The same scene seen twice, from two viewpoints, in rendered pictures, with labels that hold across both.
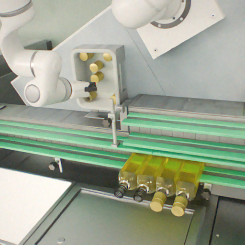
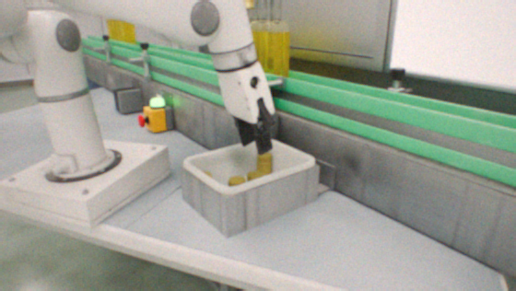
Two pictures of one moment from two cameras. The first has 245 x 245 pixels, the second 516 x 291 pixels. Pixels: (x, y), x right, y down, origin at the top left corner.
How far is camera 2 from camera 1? 125 cm
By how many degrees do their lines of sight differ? 75
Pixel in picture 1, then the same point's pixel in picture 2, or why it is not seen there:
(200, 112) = (191, 100)
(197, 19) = not seen: hidden behind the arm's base
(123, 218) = (314, 14)
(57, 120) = (374, 156)
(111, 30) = (170, 216)
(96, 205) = (344, 28)
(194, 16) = not seen: hidden behind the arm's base
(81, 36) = (213, 245)
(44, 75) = not seen: outside the picture
